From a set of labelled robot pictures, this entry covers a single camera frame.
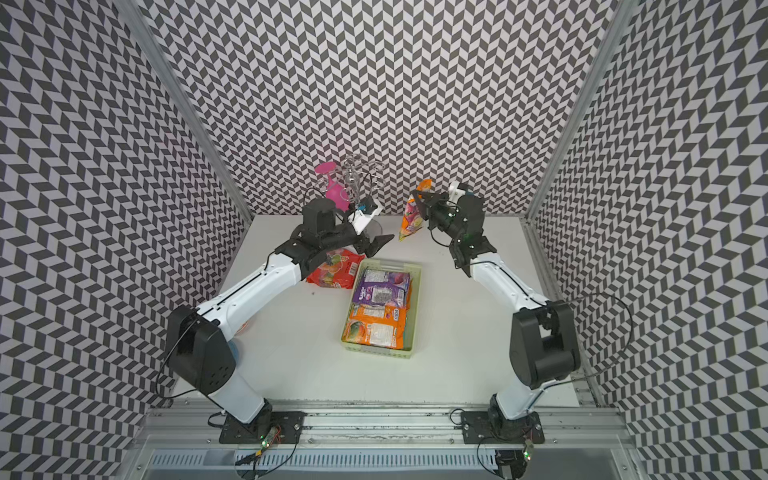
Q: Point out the light green plastic basket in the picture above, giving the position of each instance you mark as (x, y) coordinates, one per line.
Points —
(412, 309)

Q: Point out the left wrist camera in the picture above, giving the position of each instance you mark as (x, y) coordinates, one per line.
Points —
(363, 213)

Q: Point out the red 100 candy bag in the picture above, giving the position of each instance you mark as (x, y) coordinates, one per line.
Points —
(339, 271)

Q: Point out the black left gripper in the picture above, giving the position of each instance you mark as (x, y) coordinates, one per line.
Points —
(378, 241)

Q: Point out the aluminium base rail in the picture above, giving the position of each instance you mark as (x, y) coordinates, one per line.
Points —
(381, 440)

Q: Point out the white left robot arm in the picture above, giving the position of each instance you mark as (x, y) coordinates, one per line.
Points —
(198, 338)

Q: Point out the orange candy bag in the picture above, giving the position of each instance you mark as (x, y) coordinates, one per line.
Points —
(379, 326)
(412, 220)

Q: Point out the pink plastic wine glass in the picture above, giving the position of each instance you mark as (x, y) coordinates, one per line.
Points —
(333, 184)

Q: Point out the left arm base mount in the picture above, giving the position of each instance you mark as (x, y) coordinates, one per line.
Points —
(288, 424)

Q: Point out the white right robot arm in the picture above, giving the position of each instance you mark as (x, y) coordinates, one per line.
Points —
(543, 347)

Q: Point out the chrome glass holder stand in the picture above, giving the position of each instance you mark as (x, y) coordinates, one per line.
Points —
(359, 178)

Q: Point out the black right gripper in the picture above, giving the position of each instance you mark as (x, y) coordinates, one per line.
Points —
(432, 202)

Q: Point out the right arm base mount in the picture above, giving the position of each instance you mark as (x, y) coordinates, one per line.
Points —
(490, 425)

